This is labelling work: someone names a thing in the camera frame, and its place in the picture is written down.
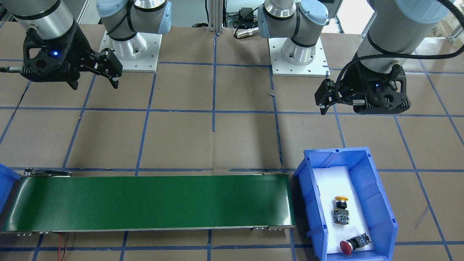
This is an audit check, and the blue destination bin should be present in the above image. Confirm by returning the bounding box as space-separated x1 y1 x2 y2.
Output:
0 164 21 212

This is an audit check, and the red mushroom push button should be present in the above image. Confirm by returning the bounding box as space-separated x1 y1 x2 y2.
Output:
339 233 372 256

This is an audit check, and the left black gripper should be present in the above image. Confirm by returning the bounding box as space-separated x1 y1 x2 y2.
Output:
314 61 411 115

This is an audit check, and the yellow push button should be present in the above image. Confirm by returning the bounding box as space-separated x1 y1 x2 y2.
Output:
333 195 350 225

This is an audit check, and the aluminium frame post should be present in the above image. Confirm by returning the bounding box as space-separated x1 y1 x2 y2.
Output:
207 0 225 34

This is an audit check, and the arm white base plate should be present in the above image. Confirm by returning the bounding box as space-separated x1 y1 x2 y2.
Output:
268 38 330 77
100 33 162 73

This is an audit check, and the white foam pad source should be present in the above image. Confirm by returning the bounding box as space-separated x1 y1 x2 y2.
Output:
311 166 374 259

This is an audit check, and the green conveyor belt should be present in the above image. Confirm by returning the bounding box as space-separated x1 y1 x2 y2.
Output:
1 174 295 233

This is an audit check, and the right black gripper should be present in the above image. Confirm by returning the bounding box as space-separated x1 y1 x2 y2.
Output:
20 21 123 90

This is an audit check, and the blue source bin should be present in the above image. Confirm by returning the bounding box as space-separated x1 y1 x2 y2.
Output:
294 147 398 261

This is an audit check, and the red black conveyor wire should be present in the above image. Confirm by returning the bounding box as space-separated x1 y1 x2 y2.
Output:
58 232 68 261

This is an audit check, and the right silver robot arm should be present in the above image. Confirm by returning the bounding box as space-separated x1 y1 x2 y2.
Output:
1 0 172 90

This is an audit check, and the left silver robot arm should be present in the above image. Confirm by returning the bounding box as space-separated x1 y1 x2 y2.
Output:
257 0 462 115

